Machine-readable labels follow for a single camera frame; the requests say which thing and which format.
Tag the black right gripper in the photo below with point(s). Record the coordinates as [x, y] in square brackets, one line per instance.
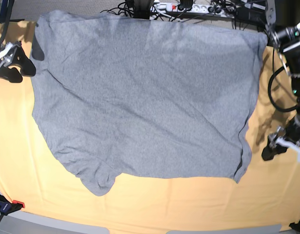
[8, 58]

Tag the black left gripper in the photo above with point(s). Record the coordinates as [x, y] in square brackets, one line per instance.
[289, 133]

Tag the grey t-shirt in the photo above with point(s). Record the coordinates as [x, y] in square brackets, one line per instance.
[148, 98]

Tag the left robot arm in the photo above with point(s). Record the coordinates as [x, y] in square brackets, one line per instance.
[283, 29]

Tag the yellow table cloth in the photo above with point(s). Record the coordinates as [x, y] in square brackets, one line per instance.
[268, 193]

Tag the blue red clamp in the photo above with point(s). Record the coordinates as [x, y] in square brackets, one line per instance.
[7, 207]

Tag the black power adapter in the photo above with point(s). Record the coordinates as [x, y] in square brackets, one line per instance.
[250, 16]

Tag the white power strip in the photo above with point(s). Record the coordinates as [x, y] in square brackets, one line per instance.
[197, 10]

